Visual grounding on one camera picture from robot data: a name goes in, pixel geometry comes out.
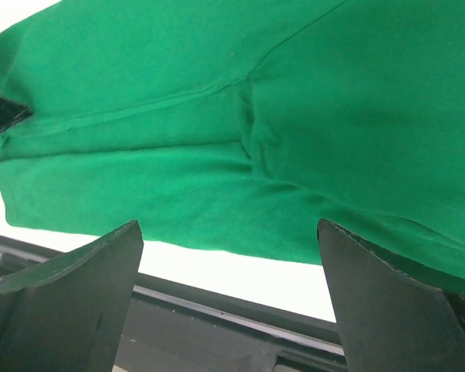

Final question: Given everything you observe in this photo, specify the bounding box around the green t shirt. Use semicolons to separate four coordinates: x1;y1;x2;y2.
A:
0;1;465;279

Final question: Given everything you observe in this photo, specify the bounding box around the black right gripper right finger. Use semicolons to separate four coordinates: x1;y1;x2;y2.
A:
317;219;465;371

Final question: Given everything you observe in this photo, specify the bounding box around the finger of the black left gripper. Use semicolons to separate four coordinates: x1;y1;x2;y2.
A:
0;97;33;133

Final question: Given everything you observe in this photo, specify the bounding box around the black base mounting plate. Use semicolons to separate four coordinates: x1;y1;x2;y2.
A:
0;236;347;371

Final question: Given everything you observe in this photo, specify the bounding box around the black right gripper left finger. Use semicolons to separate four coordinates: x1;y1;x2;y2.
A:
0;221;143;371

